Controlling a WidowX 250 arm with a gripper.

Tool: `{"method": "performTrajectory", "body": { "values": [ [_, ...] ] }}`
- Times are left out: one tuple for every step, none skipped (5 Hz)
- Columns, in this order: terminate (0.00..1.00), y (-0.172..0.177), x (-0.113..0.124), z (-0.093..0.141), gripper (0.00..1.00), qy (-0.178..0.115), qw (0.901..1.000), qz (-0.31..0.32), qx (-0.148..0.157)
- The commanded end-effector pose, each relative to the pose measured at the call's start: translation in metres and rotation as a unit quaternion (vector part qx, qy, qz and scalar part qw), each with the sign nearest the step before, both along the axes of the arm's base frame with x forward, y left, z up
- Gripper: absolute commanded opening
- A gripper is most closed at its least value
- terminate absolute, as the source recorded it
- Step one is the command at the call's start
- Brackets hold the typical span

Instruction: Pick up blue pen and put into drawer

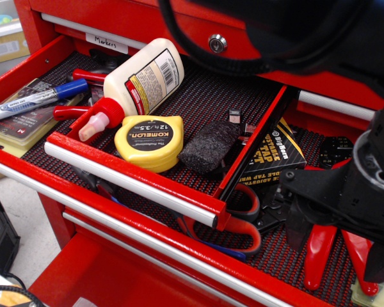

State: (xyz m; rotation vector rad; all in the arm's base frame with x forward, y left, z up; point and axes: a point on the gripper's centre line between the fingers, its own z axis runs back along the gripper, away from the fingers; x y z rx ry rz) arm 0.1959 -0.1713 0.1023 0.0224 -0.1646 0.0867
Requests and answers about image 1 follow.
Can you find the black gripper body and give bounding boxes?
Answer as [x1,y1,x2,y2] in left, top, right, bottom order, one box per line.
[280,109,384,244]

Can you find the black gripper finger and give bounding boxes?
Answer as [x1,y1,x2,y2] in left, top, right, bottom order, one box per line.
[286,194,312,251]
[364,238,384,283]

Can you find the black foam block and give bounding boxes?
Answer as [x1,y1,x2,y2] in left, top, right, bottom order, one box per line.
[177,121,241,175]

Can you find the blue dry erase marker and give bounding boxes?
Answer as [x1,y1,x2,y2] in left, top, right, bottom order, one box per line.
[0,79,88,120]

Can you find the red lower wide drawer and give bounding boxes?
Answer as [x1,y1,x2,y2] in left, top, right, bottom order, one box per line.
[0,34,384,307]

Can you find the red upper sliding drawer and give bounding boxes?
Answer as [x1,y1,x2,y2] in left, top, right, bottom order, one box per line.
[44,59,291,230]

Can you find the red black crimping tool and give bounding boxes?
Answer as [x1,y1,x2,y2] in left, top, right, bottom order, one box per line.
[254,185,290,234]

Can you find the clear plastic bit case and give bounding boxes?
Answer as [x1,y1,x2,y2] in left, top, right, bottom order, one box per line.
[351,276,384,307]

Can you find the black yellow tap wrench box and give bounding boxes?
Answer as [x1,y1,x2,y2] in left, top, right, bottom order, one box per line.
[239,118,307,187]

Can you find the small black usb dongle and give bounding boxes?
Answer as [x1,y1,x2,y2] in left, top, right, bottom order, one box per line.
[228,109,241,124]

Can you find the red tool cabinet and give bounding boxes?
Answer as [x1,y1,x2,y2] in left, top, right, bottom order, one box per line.
[15,1,384,306]

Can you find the yellow Komelon tape measure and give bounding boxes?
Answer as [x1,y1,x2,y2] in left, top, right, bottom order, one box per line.
[114,115,184,173]

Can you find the silver cabinet lock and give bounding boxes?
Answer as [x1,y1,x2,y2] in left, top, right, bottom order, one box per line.
[208,34,228,54]

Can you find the white glue bottle red cap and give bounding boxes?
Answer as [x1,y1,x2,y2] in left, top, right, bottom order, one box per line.
[79,38,184,141]

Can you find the white Markers label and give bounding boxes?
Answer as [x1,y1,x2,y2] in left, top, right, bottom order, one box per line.
[85,33,129,54]

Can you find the cardboard box on shelf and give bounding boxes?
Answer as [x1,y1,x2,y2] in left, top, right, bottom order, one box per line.
[0,32,30,63]

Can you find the red handled pliers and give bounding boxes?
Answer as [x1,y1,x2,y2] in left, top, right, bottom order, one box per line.
[303,225,379,296]

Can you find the red handled scissors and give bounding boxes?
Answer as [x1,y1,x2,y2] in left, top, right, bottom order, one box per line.
[172,184,261,261]

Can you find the red handled tool at back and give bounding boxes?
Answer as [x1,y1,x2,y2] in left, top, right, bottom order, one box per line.
[52,69,106,121]

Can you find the black cable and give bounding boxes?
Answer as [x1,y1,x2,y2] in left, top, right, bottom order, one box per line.
[0,271,45,307]

